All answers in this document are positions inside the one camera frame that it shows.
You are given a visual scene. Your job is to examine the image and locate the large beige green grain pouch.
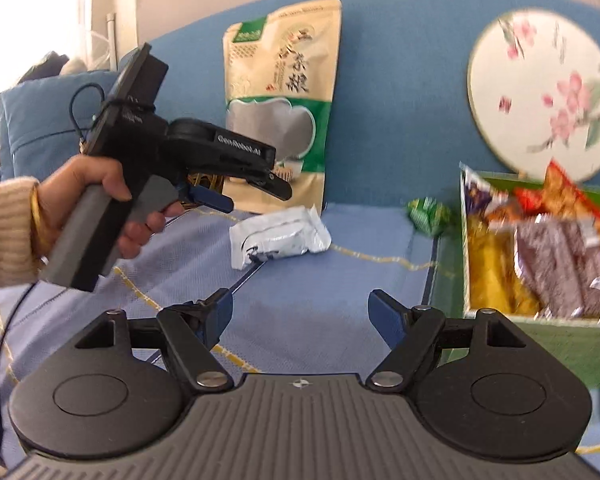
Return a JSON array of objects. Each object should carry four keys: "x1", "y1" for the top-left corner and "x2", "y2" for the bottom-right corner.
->
[{"x1": 222, "y1": 0, "x2": 344, "y2": 217}]

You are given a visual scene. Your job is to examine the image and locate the green cardboard box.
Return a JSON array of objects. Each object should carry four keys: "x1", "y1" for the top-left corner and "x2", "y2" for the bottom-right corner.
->
[{"x1": 432, "y1": 170, "x2": 600, "y2": 391}]

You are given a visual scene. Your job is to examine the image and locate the small green snack packet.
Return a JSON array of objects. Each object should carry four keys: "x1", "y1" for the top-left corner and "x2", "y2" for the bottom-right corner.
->
[{"x1": 406, "y1": 196, "x2": 454, "y2": 237}]

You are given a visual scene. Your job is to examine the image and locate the plain yellow snack packet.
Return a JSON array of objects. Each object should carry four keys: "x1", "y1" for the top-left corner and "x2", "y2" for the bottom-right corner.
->
[{"x1": 466, "y1": 214, "x2": 542, "y2": 317}]

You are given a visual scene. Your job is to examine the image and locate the blue sofa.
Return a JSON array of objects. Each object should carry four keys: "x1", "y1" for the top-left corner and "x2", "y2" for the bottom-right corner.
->
[{"x1": 0, "y1": 0, "x2": 600, "y2": 241}]

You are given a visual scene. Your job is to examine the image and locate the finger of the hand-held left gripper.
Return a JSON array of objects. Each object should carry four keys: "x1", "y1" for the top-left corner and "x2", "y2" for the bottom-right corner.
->
[
  {"x1": 221, "y1": 164, "x2": 294, "y2": 202},
  {"x1": 178, "y1": 183, "x2": 234, "y2": 213}
]

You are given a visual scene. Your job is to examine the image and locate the person's left forearm beige sleeve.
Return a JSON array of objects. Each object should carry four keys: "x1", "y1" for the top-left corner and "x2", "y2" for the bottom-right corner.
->
[{"x1": 0, "y1": 176, "x2": 44, "y2": 292}]

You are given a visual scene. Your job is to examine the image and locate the orange peanut packet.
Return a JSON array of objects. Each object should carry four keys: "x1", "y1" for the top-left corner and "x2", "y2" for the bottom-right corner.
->
[{"x1": 542, "y1": 159, "x2": 600, "y2": 227}]

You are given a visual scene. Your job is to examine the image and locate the blue pillow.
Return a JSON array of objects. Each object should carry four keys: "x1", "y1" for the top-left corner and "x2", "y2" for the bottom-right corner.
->
[{"x1": 0, "y1": 69, "x2": 122, "y2": 182}]

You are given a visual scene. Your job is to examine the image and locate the white snack packet black print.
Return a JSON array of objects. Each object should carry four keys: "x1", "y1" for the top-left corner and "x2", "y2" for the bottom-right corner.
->
[{"x1": 229, "y1": 204, "x2": 333, "y2": 272}]

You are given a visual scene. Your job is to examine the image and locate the red snack packet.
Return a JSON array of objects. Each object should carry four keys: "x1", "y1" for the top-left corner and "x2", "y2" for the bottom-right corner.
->
[{"x1": 512, "y1": 185, "x2": 549, "y2": 214}]

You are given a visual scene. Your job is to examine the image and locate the round floral fan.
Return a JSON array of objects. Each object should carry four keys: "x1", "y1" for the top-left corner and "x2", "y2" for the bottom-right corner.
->
[{"x1": 466, "y1": 7, "x2": 600, "y2": 184}]

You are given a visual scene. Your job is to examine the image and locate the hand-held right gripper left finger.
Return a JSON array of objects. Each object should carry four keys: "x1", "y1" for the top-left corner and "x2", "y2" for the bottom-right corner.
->
[{"x1": 75, "y1": 287, "x2": 233, "y2": 395}]

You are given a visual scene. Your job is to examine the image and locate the white metal rack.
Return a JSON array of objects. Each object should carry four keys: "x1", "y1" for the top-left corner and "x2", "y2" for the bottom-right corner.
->
[{"x1": 87, "y1": 11, "x2": 119, "y2": 73}]

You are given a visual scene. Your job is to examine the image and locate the dark purple snack packet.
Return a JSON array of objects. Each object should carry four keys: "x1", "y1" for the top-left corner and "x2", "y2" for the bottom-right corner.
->
[{"x1": 461, "y1": 166, "x2": 497, "y2": 217}]

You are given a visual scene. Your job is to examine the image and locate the person's left hand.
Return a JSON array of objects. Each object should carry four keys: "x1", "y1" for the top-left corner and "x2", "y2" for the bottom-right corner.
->
[{"x1": 37, "y1": 154, "x2": 187, "y2": 261}]

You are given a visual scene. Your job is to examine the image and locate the gold bracelet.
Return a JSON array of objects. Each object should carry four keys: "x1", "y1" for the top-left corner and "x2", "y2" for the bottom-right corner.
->
[{"x1": 29, "y1": 182, "x2": 54, "y2": 259}]

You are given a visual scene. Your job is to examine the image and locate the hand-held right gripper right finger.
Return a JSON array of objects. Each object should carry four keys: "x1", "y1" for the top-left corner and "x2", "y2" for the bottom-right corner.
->
[{"x1": 367, "y1": 289, "x2": 528, "y2": 395}]

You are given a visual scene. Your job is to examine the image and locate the dark cloth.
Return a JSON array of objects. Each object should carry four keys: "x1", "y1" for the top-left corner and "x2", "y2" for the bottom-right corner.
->
[{"x1": 16, "y1": 50, "x2": 89, "y2": 84}]

